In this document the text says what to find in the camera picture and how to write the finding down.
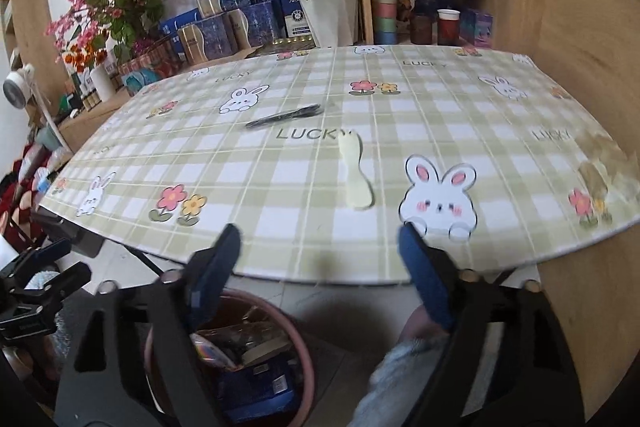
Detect plaid woven basket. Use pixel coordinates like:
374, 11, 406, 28
117, 38, 183, 95

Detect person's left forearm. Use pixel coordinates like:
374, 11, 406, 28
25, 269, 71, 363

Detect brown glass cup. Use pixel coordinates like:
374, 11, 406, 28
411, 13, 433, 46

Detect cream plastic spork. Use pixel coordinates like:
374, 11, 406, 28
337, 132, 376, 211

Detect pink slipper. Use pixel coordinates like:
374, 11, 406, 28
400, 307, 443, 340

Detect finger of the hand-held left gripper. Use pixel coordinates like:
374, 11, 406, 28
0, 237, 72, 282
11, 263, 94, 309

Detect flat blue carton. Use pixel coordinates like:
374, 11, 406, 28
159, 9, 198, 40

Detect person's fluffy blue leg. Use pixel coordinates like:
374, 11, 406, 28
350, 334, 451, 427

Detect white desk fan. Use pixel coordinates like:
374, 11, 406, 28
2, 63, 68, 152

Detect blue coffee pouch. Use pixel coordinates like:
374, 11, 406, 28
215, 354, 303, 425

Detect gold green tray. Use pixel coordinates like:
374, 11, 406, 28
252, 36, 317, 56

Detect white vase orange flowers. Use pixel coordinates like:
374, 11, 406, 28
62, 44, 117, 102

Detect row of small brown bottles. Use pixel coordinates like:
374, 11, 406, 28
70, 89, 101, 110

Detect pile of translucent plastic pieces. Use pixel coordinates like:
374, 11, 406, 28
575, 127, 631, 208

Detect blue white label box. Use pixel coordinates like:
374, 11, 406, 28
281, 0, 316, 38

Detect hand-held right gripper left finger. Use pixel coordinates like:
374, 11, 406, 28
54, 223, 243, 427

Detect rainbow striped wrapper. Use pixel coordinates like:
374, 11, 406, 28
192, 332, 236, 370

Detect maroon plastic bin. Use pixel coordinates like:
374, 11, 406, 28
142, 289, 316, 427

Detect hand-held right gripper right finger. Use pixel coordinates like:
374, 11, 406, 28
398, 223, 586, 427

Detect small blue figure box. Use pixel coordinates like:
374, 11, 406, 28
460, 8, 495, 48

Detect stack of pastel paper cups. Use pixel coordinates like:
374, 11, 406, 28
372, 0, 398, 45

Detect red cup white rim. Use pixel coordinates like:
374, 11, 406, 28
437, 9, 461, 46

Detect wooden shelving unit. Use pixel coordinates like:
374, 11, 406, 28
0, 0, 640, 418

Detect green plaid bunny tablecloth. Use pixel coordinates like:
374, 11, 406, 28
37, 43, 640, 290

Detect red checked cloth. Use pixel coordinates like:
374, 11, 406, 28
0, 142, 66, 228

